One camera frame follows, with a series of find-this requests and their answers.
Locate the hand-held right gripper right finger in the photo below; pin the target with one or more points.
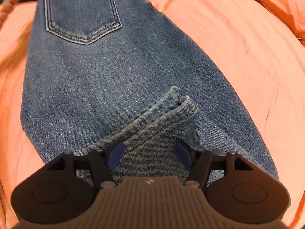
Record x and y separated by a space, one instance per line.
184 156

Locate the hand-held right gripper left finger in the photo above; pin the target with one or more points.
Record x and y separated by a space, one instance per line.
116 156

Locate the blue denim pants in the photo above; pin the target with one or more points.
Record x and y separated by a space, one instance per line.
107 76

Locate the person's left hand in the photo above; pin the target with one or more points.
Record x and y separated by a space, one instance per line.
7 9

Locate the orange bed sheet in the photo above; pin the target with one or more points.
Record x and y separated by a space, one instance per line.
238 76

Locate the orange embroidered pillow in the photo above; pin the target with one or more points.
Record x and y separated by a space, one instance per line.
286 4

